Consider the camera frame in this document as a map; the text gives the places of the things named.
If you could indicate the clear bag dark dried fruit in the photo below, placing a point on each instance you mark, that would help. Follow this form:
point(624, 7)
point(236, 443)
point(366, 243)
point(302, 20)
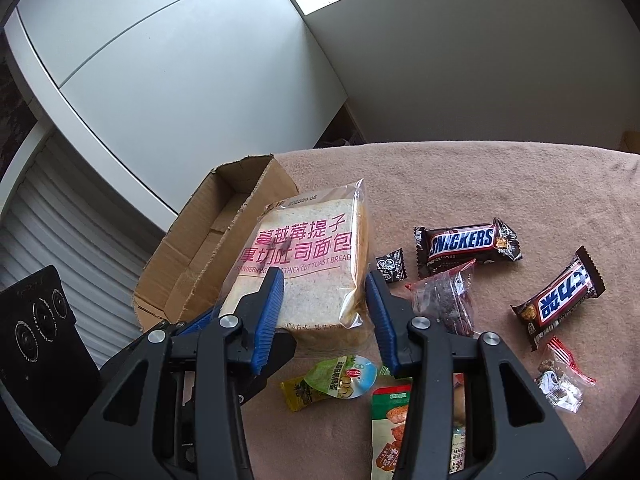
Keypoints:
point(445, 298)

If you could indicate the white cabinet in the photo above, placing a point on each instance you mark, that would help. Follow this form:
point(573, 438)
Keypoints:
point(155, 93)

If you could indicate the brown Snickers bar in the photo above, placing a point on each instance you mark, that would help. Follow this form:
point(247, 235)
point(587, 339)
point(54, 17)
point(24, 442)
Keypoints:
point(542, 313)
point(439, 250)

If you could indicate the small black candy wrapper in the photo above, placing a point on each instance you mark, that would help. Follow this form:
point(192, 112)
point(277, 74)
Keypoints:
point(392, 266)

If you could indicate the brown cardboard box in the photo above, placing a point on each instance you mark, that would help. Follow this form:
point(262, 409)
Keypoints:
point(184, 276)

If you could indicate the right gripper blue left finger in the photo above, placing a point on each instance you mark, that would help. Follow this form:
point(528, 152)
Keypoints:
point(264, 321)

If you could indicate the white slatted radiator cover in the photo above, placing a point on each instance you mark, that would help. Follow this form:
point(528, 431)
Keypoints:
point(57, 211)

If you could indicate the red green snack packet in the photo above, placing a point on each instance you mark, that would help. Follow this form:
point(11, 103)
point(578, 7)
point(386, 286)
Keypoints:
point(389, 411)

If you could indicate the packaged toast bread slice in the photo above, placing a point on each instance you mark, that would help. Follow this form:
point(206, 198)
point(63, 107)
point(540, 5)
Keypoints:
point(320, 242)

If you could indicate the yellow candy wrapper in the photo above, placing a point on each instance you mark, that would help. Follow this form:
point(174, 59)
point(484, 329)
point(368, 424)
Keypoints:
point(299, 395)

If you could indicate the clear red-striped candy wrapper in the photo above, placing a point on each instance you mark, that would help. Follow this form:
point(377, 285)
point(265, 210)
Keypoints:
point(560, 378)

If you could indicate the green jelly cup snack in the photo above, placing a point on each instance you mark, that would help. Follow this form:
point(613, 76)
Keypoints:
point(344, 378)

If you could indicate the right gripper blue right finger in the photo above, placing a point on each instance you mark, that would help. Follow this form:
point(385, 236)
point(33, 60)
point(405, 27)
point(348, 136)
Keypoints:
point(390, 316)

